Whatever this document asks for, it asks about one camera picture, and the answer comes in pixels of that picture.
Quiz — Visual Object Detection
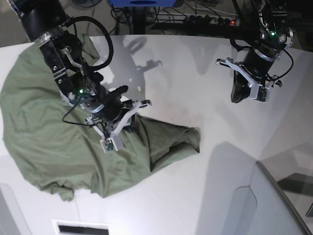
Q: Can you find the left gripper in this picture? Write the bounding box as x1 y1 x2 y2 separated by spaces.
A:
216 47 282 103

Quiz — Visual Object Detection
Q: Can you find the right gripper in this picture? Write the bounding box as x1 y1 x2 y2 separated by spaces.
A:
85 98 152 139

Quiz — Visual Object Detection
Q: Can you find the green t-shirt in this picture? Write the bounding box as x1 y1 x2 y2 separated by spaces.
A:
0 44 201 201

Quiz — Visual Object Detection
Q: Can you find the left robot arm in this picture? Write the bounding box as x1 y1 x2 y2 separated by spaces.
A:
216 0 293 103

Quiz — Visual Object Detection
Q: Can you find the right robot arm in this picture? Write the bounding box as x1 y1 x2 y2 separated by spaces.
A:
8 0 151 144

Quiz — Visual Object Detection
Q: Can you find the black power strip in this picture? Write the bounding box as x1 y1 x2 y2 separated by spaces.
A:
147 12 239 26

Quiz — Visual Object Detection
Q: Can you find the blue box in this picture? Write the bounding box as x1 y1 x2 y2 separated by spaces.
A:
109 0 176 7

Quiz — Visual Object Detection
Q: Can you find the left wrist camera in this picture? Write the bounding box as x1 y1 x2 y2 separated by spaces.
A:
249 84 270 103

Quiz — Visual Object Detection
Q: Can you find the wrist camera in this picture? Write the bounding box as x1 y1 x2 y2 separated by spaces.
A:
100 136 123 153
249 84 270 103

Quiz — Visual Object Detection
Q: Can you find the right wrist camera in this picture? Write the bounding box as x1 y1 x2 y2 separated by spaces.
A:
100 136 123 153

